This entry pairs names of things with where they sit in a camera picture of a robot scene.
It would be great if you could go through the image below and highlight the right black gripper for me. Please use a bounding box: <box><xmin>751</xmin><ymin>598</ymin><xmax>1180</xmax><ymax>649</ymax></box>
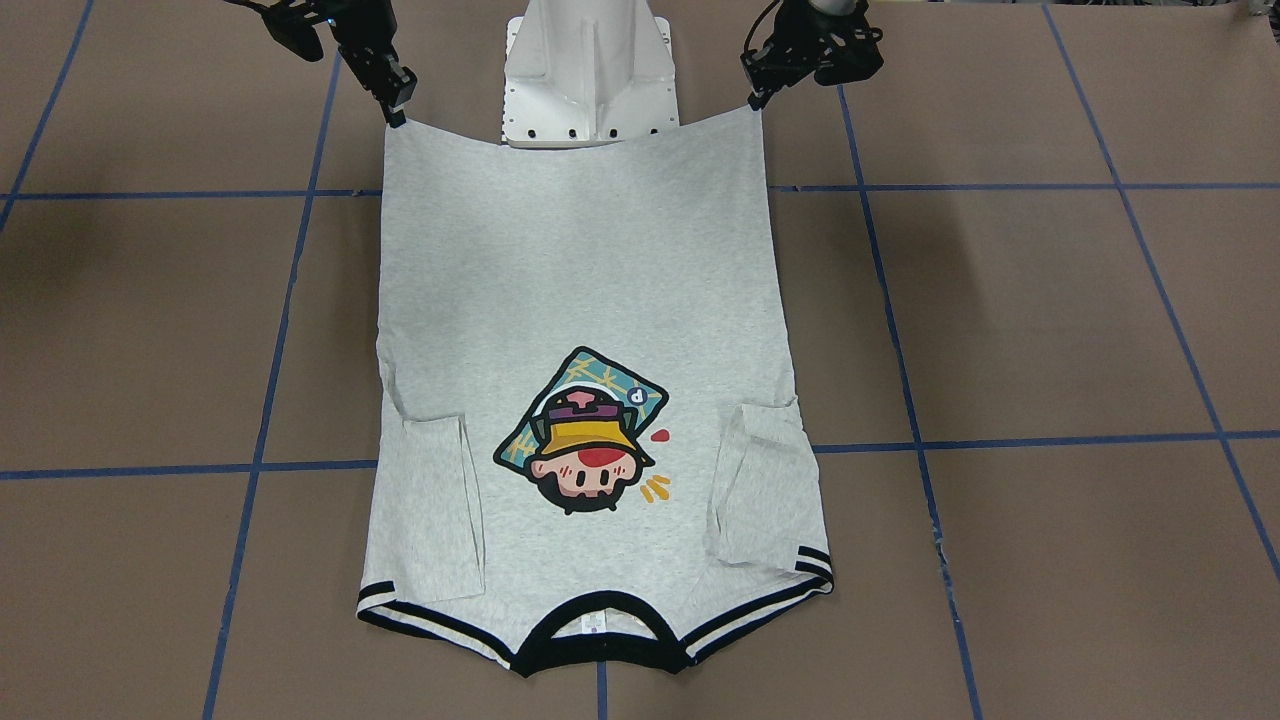
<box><xmin>335</xmin><ymin>1</ymin><xmax>417</xmax><ymax>128</ymax></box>

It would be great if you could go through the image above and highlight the grey cartoon print t-shirt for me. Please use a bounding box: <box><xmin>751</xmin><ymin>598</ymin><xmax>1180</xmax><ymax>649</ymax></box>
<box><xmin>356</xmin><ymin>108</ymin><xmax>835</xmax><ymax>676</ymax></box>

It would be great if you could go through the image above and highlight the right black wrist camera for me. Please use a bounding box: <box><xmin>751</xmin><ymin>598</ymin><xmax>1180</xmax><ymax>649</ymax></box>
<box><xmin>227</xmin><ymin>0</ymin><xmax>349</xmax><ymax>61</ymax></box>

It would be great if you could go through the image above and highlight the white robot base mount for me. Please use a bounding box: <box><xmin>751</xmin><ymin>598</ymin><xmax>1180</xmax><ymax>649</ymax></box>
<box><xmin>500</xmin><ymin>1</ymin><xmax>680</xmax><ymax>150</ymax></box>

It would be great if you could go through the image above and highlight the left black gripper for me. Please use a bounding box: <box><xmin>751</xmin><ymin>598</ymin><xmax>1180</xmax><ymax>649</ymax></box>
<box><xmin>740</xmin><ymin>1</ymin><xmax>884</xmax><ymax>111</ymax></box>

